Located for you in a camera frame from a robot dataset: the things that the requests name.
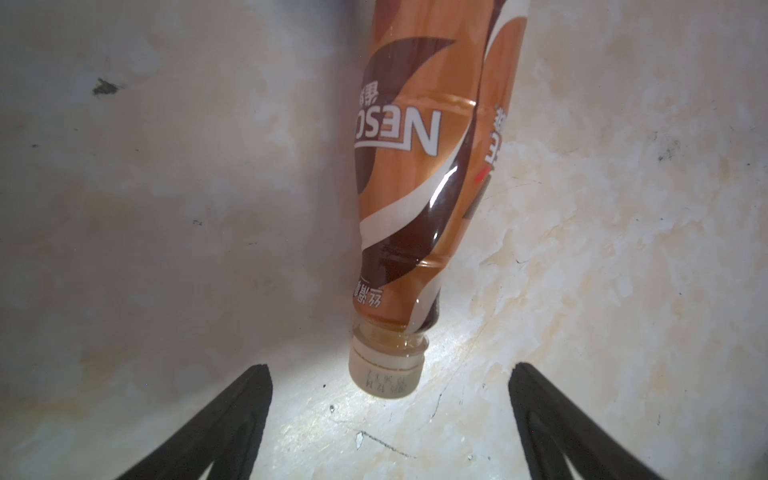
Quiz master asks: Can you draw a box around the brown Nescafe bottle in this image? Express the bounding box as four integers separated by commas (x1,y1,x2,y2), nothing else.
349,1,530,399

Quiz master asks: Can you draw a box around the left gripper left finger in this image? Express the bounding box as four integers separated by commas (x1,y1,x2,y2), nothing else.
120,364,273,479

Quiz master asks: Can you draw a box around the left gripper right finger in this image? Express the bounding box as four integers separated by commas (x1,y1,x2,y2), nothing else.
508,362,659,479

